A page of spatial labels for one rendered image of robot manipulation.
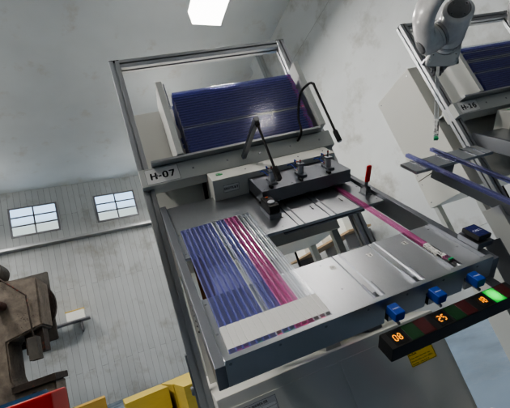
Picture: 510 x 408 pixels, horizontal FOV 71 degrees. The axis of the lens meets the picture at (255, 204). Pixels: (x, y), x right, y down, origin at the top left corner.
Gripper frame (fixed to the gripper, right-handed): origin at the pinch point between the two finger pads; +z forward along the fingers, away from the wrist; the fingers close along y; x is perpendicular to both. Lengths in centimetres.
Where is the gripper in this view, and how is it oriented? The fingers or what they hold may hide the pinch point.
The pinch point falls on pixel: (437, 70)
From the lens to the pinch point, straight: 154.3
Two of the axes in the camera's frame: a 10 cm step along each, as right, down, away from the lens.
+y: -9.5, -0.8, 3.1
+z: 2.9, 1.9, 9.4
